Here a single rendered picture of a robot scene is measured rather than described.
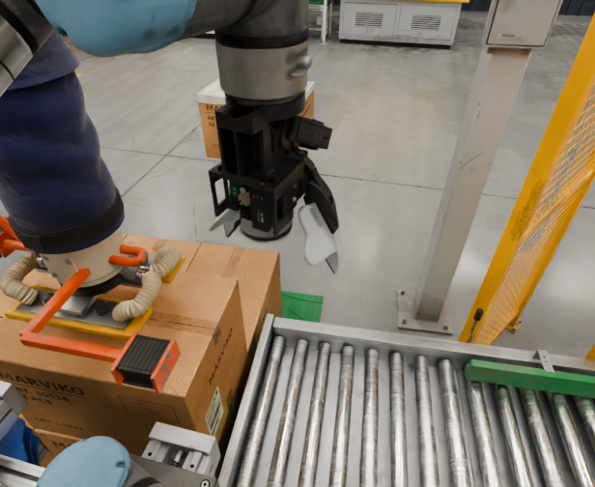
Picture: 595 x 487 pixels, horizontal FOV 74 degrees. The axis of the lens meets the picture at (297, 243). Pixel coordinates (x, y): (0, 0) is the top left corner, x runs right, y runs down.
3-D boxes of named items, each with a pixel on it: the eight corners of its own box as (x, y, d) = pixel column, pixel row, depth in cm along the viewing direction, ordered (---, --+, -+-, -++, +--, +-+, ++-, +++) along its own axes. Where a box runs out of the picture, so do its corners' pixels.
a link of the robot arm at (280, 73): (247, 24, 36) (329, 34, 33) (251, 76, 39) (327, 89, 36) (195, 42, 31) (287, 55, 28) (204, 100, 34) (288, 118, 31)
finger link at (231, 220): (187, 240, 48) (216, 198, 41) (216, 214, 52) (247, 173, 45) (207, 257, 48) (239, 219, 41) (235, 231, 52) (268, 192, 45)
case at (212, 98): (313, 142, 271) (314, 81, 246) (297, 170, 241) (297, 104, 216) (231, 131, 284) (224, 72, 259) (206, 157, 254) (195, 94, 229)
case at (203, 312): (248, 355, 149) (238, 278, 123) (209, 468, 118) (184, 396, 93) (102, 329, 158) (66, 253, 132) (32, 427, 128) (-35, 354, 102)
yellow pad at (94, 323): (154, 309, 99) (149, 296, 96) (133, 342, 92) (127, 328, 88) (35, 289, 105) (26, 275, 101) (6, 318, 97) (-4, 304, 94)
